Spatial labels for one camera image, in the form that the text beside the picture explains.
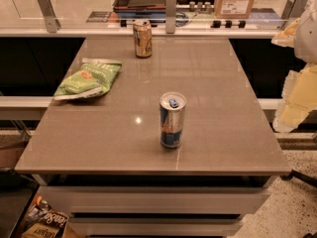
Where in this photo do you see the right metal glass bracket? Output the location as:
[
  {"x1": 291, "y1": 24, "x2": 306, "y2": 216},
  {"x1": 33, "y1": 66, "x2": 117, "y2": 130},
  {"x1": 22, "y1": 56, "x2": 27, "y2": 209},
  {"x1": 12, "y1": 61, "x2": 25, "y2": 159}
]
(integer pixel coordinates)
[{"x1": 281, "y1": 0, "x2": 309, "y2": 29}]

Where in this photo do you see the left metal glass bracket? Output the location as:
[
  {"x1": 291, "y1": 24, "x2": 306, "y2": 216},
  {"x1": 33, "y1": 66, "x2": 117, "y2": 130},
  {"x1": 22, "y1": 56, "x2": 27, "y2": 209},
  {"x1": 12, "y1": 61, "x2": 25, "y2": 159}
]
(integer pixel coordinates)
[{"x1": 37, "y1": 0, "x2": 60, "y2": 33}]

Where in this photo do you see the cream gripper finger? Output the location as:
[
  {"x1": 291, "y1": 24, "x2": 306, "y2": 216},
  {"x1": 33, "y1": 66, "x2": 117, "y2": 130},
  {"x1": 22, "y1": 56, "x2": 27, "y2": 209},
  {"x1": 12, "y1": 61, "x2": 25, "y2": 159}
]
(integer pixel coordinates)
[
  {"x1": 271, "y1": 18, "x2": 300, "y2": 48},
  {"x1": 272, "y1": 63, "x2": 317, "y2": 133}
]

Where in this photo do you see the middle metal glass bracket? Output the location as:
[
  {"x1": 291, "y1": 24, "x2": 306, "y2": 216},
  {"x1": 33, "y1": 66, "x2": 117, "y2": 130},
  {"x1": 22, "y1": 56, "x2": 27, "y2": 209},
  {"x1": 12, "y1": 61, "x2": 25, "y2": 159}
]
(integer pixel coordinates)
[{"x1": 165, "y1": 0, "x2": 176, "y2": 34}]

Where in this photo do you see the brown snack bag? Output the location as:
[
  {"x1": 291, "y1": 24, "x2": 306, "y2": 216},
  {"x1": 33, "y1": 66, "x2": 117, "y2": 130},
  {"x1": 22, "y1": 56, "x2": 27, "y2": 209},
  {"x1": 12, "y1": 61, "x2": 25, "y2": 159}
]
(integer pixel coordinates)
[{"x1": 27, "y1": 200, "x2": 68, "y2": 230}]

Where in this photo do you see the green jalapeno chip bag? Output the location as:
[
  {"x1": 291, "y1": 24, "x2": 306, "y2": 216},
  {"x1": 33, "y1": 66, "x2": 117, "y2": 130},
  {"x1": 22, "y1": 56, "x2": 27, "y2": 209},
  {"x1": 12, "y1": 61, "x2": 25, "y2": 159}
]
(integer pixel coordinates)
[{"x1": 53, "y1": 59, "x2": 122, "y2": 100}]

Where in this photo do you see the metal glass bracket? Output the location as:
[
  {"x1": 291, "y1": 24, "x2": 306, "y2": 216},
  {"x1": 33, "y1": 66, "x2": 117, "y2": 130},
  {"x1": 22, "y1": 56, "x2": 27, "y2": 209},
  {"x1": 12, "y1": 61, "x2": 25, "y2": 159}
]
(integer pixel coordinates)
[
  {"x1": 281, "y1": 0, "x2": 309, "y2": 29},
  {"x1": 165, "y1": 0, "x2": 176, "y2": 34},
  {"x1": 37, "y1": 0, "x2": 60, "y2": 33}
]

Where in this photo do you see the brown cardboard box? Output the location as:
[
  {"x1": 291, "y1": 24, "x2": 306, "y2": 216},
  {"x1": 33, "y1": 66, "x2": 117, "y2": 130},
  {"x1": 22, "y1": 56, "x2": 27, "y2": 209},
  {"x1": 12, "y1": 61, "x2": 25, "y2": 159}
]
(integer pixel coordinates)
[{"x1": 214, "y1": 0, "x2": 255, "y2": 19}]

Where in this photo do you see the silver blue energy drink can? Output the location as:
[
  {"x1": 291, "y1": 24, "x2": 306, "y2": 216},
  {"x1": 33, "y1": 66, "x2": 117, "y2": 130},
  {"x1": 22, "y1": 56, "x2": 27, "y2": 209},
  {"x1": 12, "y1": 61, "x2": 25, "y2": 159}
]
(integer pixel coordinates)
[{"x1": 159, "y1": 92, "x2": 186, "y2": 149}]

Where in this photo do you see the white drawer cabinet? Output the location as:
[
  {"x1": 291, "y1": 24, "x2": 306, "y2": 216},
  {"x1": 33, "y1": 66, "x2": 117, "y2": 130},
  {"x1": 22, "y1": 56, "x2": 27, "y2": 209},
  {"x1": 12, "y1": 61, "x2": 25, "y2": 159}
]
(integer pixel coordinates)
[{"x1": 39, "y1": 185, "x2": 269, "y2": 238}]

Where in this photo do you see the gold soda can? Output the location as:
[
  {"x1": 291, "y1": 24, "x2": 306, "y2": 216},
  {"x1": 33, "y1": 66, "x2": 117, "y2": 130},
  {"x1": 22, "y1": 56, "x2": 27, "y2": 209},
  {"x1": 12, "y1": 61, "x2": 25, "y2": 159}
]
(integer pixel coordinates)
[{"x1": 133, "y1": 19, "x2": 152, "y2": 58}]

